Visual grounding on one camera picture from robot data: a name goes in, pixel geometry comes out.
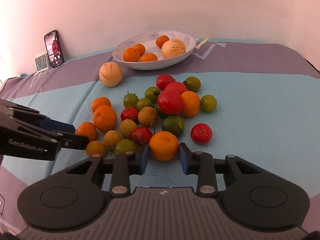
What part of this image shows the large orange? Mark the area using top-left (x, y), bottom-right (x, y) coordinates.
top-left (93, 105), bottom-right (117, 133)
top-left (149, 131), bottom-right (179, 161)

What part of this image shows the yellow-green fruit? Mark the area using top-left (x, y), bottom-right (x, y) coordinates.
top-left (119, 119), bottom-right (138, 139)

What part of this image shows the orange far left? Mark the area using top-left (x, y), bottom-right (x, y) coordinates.
top-left (75, 121), bottom-right (98, 141)

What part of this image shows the small yellow-orange fruit bottom left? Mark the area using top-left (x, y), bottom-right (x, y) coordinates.
top-left (85, 140), bottom-right (107, 158)

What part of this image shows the red apple right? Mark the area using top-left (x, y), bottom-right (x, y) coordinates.
top-left (190, 123), bottom-right (213, 144)

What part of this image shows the green fruit bottom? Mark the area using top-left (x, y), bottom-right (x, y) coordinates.
top-left (113, 139), bottom-right (137, 155)

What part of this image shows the yellow fruit small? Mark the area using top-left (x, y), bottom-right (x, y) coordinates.
top-left (103, 130), bottom-right (121, 148)

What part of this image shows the green lime fruit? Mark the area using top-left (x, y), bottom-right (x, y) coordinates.
top-left (161, 115), bottom-right (185, 138)

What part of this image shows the small orange upper left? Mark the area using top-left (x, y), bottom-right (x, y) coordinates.
top-left (91, 97), bottom-right (111, 113)

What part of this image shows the small red apple bottom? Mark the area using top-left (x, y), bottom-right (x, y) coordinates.
top-left (132, 127), bottom-right (153, 146)

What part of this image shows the small red apple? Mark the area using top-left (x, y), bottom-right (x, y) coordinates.
top-left (132, 127), bottom-right (153, 146)
top-left (120, 106), bottom-right (139, 124)

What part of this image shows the orange beside red apple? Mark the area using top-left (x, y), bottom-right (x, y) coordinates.
top-left (181, 91), bottom-right (200, 118)

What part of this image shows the small digital clock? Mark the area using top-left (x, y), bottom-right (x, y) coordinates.
top-left (35, 53), bottom-right (50, 73)

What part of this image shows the small red apple left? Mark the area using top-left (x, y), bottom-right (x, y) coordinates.
top-left (120, 106), bottom-right (139, 124)

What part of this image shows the big red apple centre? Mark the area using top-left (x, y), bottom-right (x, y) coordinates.
top-left (157, 90), bottom-right (183, 115)

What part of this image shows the yellow-brown fruit with stem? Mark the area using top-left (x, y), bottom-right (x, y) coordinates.
top-left (138, 107), bottom-right (158, 128)

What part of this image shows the green fruit with calyx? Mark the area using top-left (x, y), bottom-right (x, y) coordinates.
top-left (123, 92), bottom-right (139, 108)

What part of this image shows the pale melon on mat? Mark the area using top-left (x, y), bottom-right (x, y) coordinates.
top-left (99, 62), bottom-right (123, 87)

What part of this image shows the red apple upper middle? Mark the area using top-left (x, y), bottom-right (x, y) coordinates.
top-left (164, 82), bottom-right (188, 94)

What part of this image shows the green fruit small centre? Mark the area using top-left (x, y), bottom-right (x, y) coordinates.
top-left (136, 98), bottom-right (153, 111)

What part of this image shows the black smartphone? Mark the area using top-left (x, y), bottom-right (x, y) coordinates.
top-left (44, 30), bottom-right (65, 68)

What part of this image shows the blue purple patterned mat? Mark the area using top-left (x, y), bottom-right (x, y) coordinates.
top-left (1, 42), bottom-right (319, 231)

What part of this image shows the red apple top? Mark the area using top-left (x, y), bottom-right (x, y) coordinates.
top-left (156, 74), bottom-right (175, 91)

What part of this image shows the orange in bowl front left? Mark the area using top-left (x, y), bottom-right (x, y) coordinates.
top-left (123, 47), bottom-right (140, 62)

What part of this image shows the orange in bowl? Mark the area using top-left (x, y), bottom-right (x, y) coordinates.
top-left (123, 47), bottom-right (140, 62)
top-left (156, 35), bottom-right (170, 49)
top-left (133, 43), bottom-right (145, 56)
top-left (139, 53), bottom-right (158, 62)

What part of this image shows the orange in bowl front centre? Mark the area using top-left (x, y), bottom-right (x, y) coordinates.
top-left (139, 53), bottom-right (158, 62)

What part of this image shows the orange in bowl back left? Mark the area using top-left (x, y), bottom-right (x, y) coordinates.
top-left (133, 43), bottom-right (145, 56)

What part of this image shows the pale striped melon in bowl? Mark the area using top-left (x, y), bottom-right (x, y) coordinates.
top-left (161, 39), bottom-right (185, 59)

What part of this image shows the white floral oval bowl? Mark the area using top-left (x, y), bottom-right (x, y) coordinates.
top-left (112, 30), bottom-right (197, 70)

